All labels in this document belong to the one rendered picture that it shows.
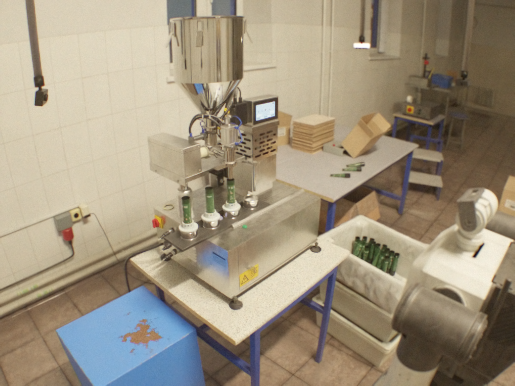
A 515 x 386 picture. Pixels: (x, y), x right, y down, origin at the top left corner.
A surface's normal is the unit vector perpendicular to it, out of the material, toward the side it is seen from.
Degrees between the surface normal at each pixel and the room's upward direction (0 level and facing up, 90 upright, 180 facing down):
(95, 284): 0
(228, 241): 0
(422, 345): 88
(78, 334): 0
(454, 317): 26
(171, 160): 90
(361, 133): 90
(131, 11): 90
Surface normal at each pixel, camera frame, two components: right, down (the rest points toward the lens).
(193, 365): 0.73, 0.29
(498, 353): -0.73, 0.29
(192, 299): 0.00, -0.90
